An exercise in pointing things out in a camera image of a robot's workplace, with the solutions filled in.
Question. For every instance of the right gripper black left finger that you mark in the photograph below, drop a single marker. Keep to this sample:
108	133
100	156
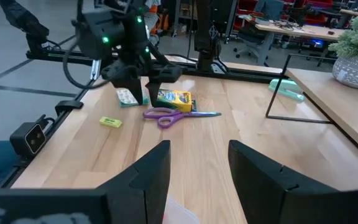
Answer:
129	205

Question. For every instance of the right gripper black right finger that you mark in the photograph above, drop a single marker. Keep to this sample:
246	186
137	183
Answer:
275	202

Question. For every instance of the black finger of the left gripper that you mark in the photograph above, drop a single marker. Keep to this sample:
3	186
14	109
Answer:
154	91
134	87

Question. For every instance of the teal patterned note pad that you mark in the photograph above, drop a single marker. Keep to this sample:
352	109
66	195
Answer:
126	97

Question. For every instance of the yellow green crayon box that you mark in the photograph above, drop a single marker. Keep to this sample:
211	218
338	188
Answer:
176	99

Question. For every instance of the yellow-green eraser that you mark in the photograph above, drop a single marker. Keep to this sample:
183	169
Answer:
110	122

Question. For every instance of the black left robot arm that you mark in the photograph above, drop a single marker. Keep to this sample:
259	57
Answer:
101	34

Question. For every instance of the clear plastic storage box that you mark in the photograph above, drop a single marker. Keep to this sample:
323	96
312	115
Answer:
182	214

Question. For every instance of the storage rack with orange bins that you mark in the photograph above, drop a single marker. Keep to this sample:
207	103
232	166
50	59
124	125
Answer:
163	23

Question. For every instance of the black table clamp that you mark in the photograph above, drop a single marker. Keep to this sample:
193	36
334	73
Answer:
68	105

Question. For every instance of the mint green stapler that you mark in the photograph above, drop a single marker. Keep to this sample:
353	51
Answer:
286	88

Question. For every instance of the wooden shelf black metal legs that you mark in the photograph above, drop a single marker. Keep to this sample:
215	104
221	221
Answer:
337	105

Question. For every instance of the grey-blue office chair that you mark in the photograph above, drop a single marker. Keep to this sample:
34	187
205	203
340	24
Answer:
259	37

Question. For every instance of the rack with red bins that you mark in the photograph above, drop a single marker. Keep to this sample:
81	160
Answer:
247	4

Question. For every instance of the green plant in grey pot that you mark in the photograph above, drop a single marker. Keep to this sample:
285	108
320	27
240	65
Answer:
356	73

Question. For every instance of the wooden background desk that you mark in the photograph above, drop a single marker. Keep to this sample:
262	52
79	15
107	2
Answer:
306	31

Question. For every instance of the silver aluminium bracket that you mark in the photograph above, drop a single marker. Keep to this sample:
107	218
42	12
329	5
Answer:
95	70

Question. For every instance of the black table-level camera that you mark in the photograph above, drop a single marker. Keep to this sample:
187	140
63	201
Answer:
30	140

